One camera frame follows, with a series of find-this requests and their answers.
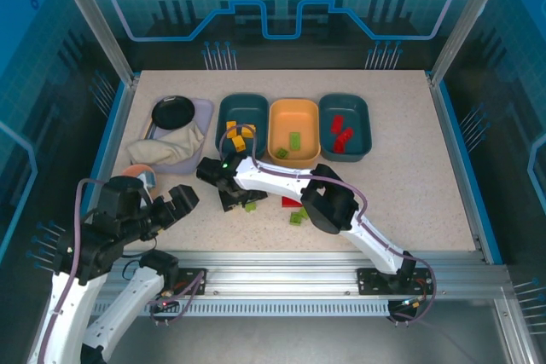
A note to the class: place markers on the yellow four-stud lego brick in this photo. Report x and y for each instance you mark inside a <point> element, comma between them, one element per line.
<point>239,144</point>

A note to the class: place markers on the long red lego brick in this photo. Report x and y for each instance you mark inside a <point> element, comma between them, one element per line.
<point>290,202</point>

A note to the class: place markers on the long yellow lego brick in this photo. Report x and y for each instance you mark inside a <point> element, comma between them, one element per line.
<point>230,125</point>

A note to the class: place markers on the yellow six-stud lego brick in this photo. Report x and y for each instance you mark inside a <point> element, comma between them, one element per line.
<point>249,128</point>

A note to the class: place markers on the green six-stud lego brick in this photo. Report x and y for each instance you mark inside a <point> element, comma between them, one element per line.
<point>294,140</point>

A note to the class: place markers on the red four-stud lego brick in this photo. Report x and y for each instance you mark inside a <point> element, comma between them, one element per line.
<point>346,134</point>

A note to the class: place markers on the red eight-stud lego brick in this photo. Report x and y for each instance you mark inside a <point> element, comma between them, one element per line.
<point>338,124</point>

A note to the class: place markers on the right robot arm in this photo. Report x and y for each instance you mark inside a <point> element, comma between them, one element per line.
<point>273,178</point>

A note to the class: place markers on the salmon round bowl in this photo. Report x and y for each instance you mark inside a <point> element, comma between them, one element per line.
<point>132,170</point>

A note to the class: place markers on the beige cloth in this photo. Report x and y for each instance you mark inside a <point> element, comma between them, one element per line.
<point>170,146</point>

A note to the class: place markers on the lavender plastic tray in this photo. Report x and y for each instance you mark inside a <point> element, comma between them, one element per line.
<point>205,112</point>

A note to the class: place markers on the blue table side border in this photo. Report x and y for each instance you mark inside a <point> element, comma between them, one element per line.
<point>106,146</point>
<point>468,168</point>

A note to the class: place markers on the teal plastic container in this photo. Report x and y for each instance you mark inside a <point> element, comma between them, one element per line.
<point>358,142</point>
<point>245,108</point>

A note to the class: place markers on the black round plate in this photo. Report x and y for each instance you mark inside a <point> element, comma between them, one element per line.
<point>172,112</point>

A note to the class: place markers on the orange plastic container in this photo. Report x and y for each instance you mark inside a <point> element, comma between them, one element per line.
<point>294,119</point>

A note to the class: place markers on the aluminium side rail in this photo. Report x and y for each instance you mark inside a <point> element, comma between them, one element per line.
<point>457,168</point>
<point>115,146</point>

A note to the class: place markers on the aluminium front rail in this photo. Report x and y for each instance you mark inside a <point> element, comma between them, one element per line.
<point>277,270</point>

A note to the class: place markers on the aluminium frame post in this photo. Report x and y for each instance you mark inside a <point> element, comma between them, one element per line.
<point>96,19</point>
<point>462,19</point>

